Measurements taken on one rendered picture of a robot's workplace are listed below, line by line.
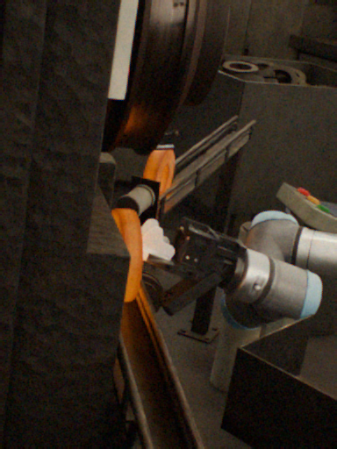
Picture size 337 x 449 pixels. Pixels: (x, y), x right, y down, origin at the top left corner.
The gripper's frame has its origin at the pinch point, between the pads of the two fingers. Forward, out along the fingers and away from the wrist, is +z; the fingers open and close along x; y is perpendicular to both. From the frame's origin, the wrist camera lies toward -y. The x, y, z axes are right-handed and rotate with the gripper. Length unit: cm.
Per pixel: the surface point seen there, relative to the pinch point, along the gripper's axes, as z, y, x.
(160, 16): 11.1, 35.8, 4.7
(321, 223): -75, 2, -74
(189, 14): 7.5, 37.8, 5.6
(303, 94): -120, 29, -219
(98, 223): 11.0, 7.9, 19.8
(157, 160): -17, 5, -57
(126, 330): -4.1, -11.2, 7.3
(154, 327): -5.0, -6.0, 15.3
